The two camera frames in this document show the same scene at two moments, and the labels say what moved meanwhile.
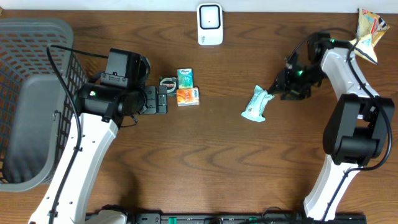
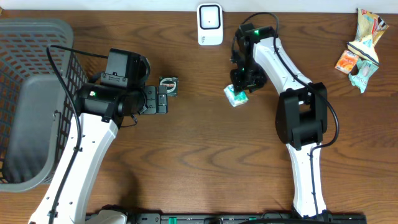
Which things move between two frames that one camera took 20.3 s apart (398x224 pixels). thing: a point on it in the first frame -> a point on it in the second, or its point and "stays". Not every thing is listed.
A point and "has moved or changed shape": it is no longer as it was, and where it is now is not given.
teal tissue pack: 185,78 -> 236,99
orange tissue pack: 188,97 has moved or changed shape
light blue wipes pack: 257,103 -> 361,74
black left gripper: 161,109 stays
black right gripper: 284,82 -> 240,84
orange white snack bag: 370,27 stays
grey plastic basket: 37,121 stays
